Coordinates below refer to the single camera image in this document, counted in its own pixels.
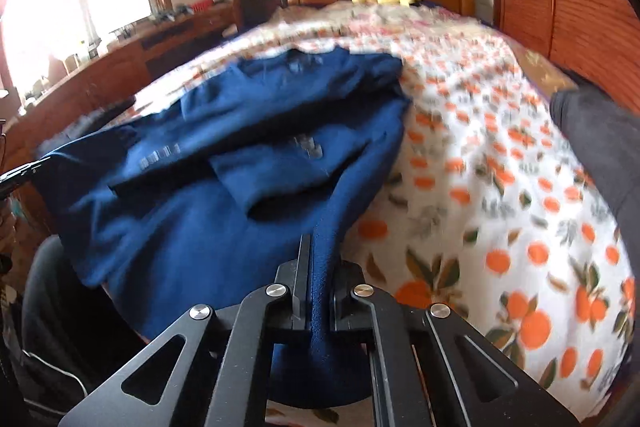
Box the dark grey cloth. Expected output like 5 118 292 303
10 234 151 415

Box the dark grey garment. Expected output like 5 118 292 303
550 87 640 258

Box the orange print bed sheet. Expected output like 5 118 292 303
100 7 636 427

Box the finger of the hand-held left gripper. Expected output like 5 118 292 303
0 156 51 198

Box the pink floral quilt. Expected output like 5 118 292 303
270 2 481 38

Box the tan patterned cloth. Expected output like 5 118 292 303
515 47 576 92

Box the long wooden desk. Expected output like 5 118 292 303
0 2 238 188

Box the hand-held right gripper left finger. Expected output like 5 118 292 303
57 234 313 427

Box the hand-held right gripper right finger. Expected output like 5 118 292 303
327 262 581 427

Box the wooden chair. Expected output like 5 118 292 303
232 0 288 35

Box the blue blazer jacket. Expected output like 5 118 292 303
32 47 413 408

